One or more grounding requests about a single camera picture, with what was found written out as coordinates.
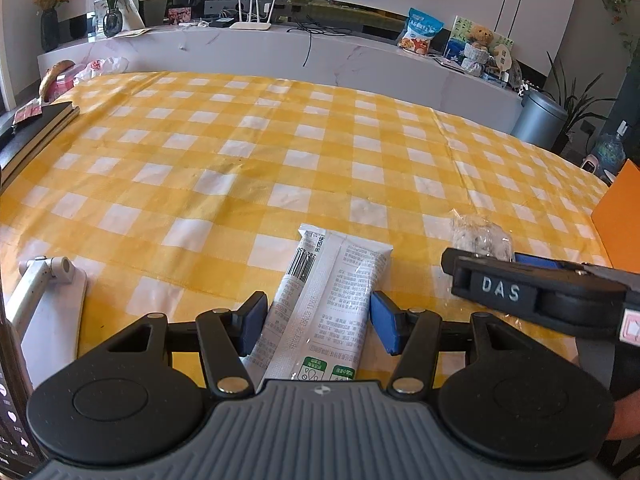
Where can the pink tissue box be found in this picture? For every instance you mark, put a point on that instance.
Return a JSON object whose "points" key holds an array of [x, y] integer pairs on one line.
{"points": [[63, 82]]}

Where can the blue water jug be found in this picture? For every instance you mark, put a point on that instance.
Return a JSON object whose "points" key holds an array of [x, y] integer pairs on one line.
{"points": [[609, 151]]}

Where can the yellow checkered tablecloth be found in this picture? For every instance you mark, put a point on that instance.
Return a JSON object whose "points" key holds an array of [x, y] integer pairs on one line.
{"points": [[180, 192]]}

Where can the white marble tv console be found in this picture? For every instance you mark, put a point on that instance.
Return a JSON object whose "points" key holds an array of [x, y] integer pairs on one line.
{"points": [[340, 61]]}

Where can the potted plant by bin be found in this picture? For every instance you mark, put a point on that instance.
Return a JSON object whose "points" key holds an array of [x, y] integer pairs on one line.
{"points": [[577, 105]]}

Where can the person's right hand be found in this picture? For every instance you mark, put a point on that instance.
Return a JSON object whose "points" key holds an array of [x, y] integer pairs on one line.
{"points": [[626, 423]]}

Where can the white wifi router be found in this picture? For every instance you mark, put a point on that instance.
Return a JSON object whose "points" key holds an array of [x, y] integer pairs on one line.
{"points": [[253, 19]]}

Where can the white phone stand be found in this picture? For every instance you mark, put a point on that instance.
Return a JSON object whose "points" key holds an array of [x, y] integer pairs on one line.
{"points": [[44, 312]]}

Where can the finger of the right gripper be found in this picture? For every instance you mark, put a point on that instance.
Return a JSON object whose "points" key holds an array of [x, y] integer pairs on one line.
{"points": [[539, 261]]}

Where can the grey metal trash bin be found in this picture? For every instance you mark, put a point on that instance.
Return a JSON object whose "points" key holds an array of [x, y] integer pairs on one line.
{"points": [[541, 120]]}

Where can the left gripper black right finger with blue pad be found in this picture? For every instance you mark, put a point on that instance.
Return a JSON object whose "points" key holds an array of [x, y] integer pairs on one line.
{"points": [[414, 336]]}

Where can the black notebook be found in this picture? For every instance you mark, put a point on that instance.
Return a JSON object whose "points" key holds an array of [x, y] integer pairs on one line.
{"points": [[27, 139]]}

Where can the clear mixed candy bag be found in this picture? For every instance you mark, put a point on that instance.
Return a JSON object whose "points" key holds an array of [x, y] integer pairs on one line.
{"points": [[476, 234]]}

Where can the smartphone on stand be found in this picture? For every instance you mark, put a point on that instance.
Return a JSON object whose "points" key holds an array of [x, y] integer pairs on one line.
{"points": [[20, 453]]}

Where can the dark vase dried flowers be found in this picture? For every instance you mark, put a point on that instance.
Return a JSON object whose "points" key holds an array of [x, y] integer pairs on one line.
{"points": [[49, 30]]}

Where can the orange cardboard box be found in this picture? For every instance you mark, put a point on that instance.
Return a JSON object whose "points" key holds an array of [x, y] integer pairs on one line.
{"points": [[617, 219]]}

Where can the blue snack bag on console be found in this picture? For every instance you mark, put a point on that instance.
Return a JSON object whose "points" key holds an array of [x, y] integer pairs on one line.
{"points": [[419, 31]]}

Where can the white plastic bag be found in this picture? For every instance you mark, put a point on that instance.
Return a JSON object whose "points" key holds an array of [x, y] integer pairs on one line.
{"points": [[101, 67]]}

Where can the pink small heater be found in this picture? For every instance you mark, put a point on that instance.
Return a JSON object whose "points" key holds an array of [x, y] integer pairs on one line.
{"points": [[590, 164]]}

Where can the white snack packet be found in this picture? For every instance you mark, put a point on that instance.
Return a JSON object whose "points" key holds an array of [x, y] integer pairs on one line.
{"points": [[315, 327]]}

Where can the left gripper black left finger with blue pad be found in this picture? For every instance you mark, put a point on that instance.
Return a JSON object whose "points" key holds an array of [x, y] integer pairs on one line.
{"points": [[224, 337]]}

